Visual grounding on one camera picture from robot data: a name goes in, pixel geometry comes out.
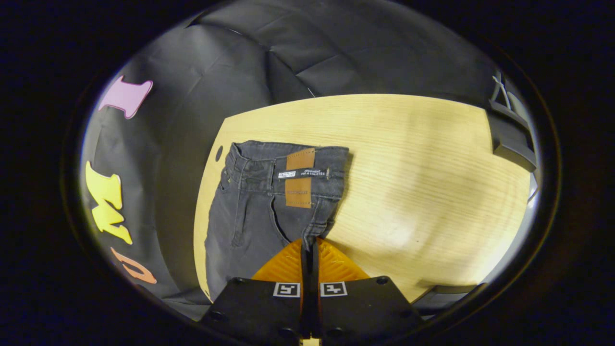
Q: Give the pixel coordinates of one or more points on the dark grey jeans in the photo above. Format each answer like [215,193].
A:
[254,226]

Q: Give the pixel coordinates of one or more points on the dark grey bar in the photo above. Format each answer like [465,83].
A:
[447,292]

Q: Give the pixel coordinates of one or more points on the black backdrop cloth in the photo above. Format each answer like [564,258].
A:
[202,96]

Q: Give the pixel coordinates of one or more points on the dark grey stand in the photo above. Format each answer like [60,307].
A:
[511,139]

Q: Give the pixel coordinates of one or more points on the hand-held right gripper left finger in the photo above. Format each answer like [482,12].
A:
[254,305]

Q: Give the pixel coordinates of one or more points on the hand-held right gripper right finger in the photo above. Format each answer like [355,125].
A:
[365,305]

